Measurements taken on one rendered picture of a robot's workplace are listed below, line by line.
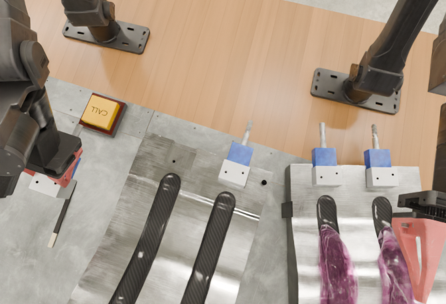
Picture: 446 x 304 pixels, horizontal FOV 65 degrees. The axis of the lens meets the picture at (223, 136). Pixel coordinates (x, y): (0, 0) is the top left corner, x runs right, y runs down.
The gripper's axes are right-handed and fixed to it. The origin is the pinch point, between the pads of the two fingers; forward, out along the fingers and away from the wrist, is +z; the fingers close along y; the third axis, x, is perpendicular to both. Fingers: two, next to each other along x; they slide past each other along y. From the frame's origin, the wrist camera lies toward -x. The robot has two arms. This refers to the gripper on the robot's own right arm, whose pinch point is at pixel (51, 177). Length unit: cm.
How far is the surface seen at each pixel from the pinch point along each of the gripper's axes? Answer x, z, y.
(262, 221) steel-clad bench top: 11.5, 10.8, 37.9
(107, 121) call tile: 18.1, 3.4, 0.4
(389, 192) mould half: 20, 0, 59
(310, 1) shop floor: 153, 27, 39
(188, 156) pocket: 14.9, 2.0, 19.5
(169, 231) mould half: 1.0, 6.9, 21.3
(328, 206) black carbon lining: 15, 3, 49
